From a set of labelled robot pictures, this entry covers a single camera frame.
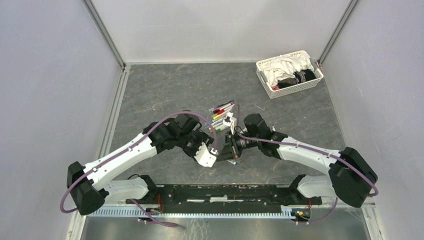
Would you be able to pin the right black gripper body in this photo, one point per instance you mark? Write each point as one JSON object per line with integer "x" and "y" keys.
{"x": 236, "y": 144}

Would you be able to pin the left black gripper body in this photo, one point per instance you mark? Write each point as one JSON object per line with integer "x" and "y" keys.
{"x": 192, "y": 141}

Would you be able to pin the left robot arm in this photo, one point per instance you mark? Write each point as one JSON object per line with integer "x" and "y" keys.
{"x": 93, "y": 184}

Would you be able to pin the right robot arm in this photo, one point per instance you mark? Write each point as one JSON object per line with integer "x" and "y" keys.
{"x": 346, "y": 175}

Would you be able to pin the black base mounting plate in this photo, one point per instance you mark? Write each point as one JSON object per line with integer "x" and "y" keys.
{"x": 225, "y": 199}

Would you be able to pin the white plastic basket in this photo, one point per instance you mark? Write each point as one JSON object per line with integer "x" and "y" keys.
{"x": 275, "y": 92}

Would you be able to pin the white cloth in basket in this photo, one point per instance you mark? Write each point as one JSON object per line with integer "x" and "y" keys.
{"x": 284, "y": 66}

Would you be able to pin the black cloth in basket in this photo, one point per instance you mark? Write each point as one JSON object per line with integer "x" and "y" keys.
{"x": 299, "y": 77}

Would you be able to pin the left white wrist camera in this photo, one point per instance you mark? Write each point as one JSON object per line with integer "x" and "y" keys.
{"x": 206, "y": 157}

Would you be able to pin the white slotted cable duct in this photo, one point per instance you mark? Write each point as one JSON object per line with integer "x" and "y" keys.
{"x": 136, "y": 212}

